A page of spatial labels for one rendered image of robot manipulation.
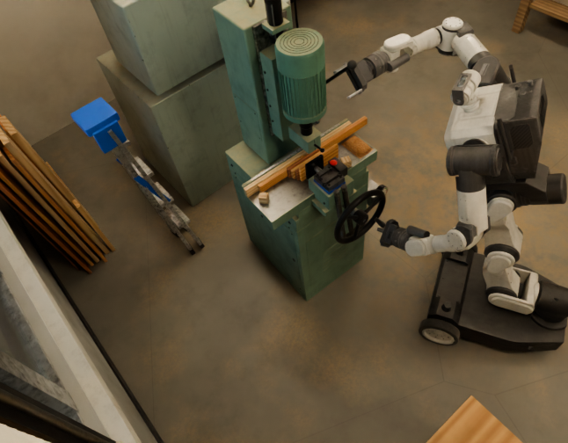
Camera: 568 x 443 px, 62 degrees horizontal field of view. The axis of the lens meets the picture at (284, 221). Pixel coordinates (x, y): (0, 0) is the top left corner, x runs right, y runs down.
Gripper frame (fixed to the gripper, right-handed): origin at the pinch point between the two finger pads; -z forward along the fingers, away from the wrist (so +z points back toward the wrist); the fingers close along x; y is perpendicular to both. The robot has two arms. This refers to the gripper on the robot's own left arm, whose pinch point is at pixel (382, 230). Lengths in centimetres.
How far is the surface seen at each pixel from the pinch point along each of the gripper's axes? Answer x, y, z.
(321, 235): -12.6, 8.6, -29.8
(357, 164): 23.6, 15.8, -13.3
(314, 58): 48, 67, 9
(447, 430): -61, -17, 52
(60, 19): 60, 135, -236
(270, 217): -11, 47, -15
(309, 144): 23, 42, -15
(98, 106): 9, 115, -74
